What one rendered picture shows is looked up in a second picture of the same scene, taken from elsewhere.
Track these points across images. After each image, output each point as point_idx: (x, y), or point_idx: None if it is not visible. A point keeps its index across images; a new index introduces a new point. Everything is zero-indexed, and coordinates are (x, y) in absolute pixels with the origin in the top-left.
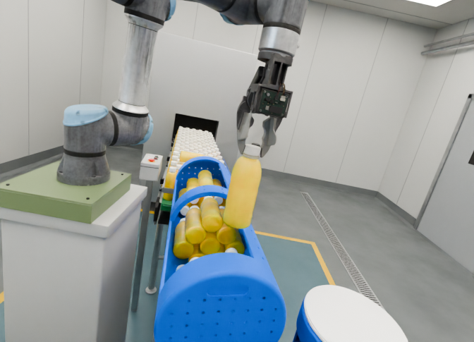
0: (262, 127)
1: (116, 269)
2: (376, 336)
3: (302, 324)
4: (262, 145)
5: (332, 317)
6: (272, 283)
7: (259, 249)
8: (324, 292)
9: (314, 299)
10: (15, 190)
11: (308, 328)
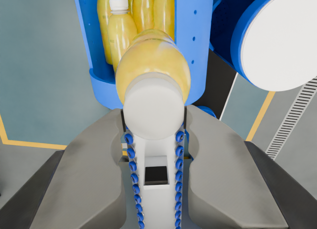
0: (190, 166)
1: None
2: (298, 63)
3: (237, 40)
4: (189, 121)
5: (270, 43)
6: (189, 102)
7: (194, 41)
8: (290, 2)
9: (267, 17)
10: None
11: (237, 50)
